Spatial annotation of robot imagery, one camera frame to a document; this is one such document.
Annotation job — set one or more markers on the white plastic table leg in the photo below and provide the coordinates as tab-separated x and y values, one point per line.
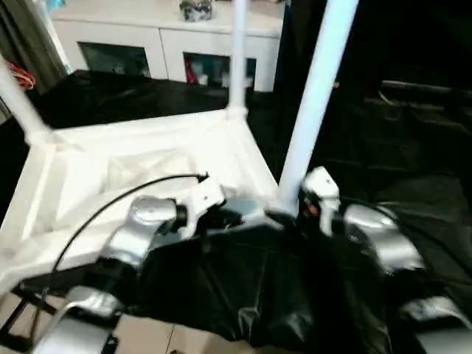
22	99
317	92
237	55

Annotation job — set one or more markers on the white plastic table top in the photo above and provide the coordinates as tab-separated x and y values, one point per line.
92	166

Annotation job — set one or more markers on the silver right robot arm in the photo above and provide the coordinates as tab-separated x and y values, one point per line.
383	236

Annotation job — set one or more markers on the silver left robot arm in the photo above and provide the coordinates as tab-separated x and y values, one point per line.
136	228

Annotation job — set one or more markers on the white sideboard cabinet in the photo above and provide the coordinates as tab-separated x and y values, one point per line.
129	33

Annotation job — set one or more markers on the dark glittery ornament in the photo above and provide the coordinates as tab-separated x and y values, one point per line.
195	10

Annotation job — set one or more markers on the red and white bundle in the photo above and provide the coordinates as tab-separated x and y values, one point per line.
23	75

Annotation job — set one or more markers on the black folding stand frame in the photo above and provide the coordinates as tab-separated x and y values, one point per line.
26	302

